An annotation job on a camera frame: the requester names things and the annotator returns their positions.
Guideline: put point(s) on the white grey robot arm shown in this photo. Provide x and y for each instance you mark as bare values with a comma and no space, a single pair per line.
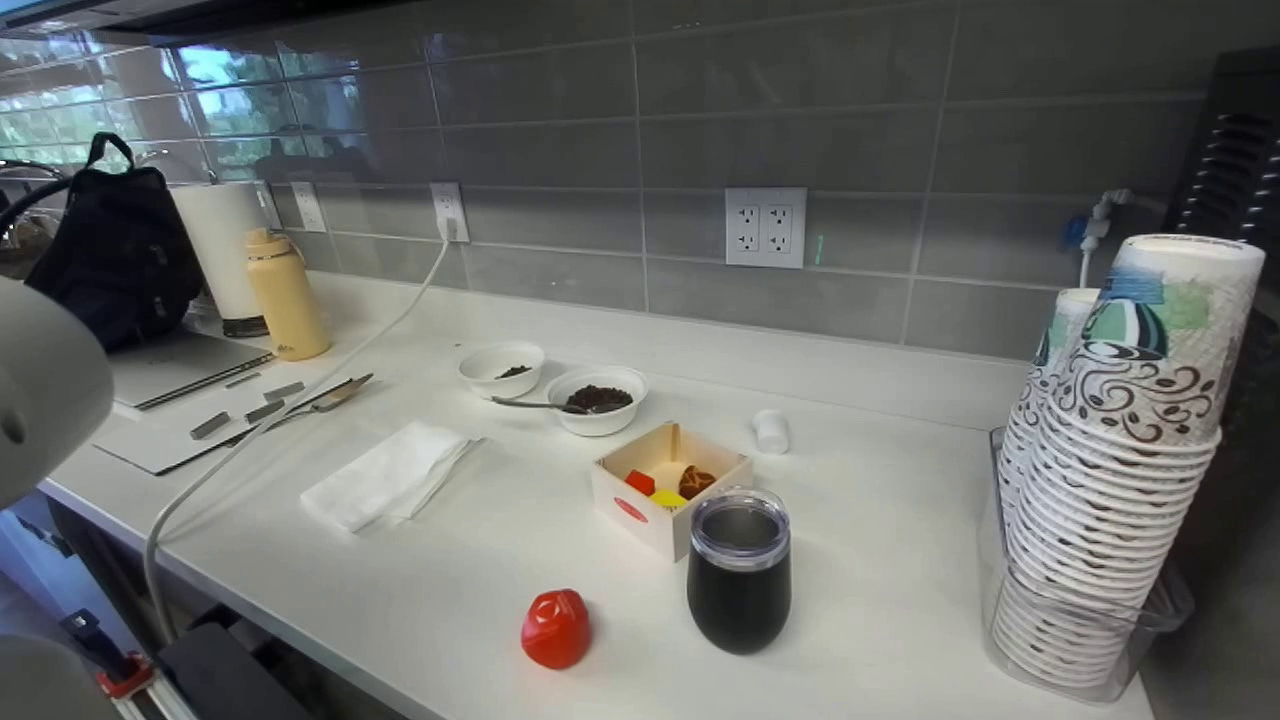
44,385

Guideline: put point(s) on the white bowl with dark food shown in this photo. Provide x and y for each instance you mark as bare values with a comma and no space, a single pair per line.
599,397

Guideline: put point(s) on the red toy food piece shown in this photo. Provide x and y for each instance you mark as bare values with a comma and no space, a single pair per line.
642,480

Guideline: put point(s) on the metal spoon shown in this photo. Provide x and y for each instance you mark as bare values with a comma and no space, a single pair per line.
527,402

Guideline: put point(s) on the brown toy food piece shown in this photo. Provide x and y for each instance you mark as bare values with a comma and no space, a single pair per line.
698,479

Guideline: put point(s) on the yellow toy food piece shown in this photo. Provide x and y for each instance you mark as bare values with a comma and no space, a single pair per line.
668,497

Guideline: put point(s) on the small white bowl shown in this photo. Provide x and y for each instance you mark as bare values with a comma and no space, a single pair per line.
501,361

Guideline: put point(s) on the small clear plastic cup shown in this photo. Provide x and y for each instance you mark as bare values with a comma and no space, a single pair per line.
768,428

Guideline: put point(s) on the small wooden box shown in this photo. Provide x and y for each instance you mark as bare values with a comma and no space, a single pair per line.
664,514

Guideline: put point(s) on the black tumbler with clear lid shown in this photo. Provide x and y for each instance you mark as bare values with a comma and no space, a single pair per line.
741,581

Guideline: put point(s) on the white folded napkin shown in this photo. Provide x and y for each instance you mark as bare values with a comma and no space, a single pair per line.
385,479

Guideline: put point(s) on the tan plastic bottle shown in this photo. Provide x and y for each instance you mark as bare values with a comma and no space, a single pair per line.
285,300

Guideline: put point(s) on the white paper towel roll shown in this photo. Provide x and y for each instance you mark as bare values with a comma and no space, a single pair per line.
220,244

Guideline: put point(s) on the long grey metal bar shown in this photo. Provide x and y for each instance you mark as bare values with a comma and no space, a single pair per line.
202,382

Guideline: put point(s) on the spray bottle with blue nozzle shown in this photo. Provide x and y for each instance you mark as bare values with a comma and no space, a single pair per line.
1081,267

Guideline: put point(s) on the papers with utensils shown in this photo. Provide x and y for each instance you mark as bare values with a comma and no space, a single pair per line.
175,444

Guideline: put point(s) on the stack of patterned paper cups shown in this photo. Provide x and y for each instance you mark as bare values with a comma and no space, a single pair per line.
1122,504

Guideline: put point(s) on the black backpack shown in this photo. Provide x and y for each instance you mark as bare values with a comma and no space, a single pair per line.
115,263

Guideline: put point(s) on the red and black tool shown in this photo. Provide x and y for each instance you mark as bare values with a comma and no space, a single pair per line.
106,652

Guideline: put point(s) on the black slotted rack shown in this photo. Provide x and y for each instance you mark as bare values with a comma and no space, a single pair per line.
1234,162

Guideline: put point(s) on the white four-socket wall outlet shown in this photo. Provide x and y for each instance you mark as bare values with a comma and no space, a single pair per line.
765,226

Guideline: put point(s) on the white wall outlet with plug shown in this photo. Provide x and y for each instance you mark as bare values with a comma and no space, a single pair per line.
449,209

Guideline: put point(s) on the white wall switch plate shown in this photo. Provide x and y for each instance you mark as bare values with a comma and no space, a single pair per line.
309,205

